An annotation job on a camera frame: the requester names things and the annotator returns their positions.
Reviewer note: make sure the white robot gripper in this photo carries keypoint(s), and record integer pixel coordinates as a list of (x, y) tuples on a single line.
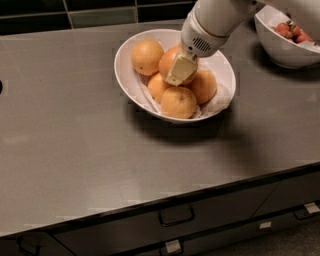
[(197, 37)]

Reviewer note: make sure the orange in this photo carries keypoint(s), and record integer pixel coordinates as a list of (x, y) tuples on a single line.
[(178, 102), (167, 59), (145, 57), (204, 86), (157, 86)]

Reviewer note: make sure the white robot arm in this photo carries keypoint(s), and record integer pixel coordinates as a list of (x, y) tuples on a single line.
[(211, 22)]

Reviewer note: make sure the white oval bowl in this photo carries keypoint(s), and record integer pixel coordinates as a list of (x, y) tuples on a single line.
[(128, 78)]

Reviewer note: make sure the white bowl with strawberries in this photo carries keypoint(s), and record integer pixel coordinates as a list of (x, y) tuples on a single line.
[(282, 51)]

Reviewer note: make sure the red strawberries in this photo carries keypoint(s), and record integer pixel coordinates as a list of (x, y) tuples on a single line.
[(289, 30)]

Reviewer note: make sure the dark right drawer front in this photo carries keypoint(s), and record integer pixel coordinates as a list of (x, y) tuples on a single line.
[(292, 192)]

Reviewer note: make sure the dark drawer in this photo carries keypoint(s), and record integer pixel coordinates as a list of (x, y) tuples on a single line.
[(145, 229), (292, 192)]

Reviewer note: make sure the small white label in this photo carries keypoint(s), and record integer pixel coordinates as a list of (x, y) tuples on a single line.
[(265, 225)]

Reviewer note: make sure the white label on lower drawer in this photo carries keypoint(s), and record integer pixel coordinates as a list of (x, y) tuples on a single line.
[(173, 247)]

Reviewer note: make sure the dark object at left edge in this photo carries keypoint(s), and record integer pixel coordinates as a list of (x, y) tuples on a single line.
[(1, 87)]

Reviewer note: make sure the dark middle drawer front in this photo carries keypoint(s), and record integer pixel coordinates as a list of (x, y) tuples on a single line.
[(145, 229)]

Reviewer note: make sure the white label at right drawer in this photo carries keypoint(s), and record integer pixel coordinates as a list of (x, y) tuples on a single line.
[(312, 208)]

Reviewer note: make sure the black middle drawer handle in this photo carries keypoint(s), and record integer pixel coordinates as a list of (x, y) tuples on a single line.
[(176, 215)]

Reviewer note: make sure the black drawer handle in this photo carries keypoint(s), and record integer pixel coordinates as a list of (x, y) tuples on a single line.
[(28, 245), (305, 214), (176, 215)]

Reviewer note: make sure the black right drawer handle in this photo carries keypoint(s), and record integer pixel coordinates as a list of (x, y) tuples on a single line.
[(305, 214)]

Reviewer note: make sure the black left drawer handle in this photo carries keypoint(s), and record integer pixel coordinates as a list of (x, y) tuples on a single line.
[(28, 245)]

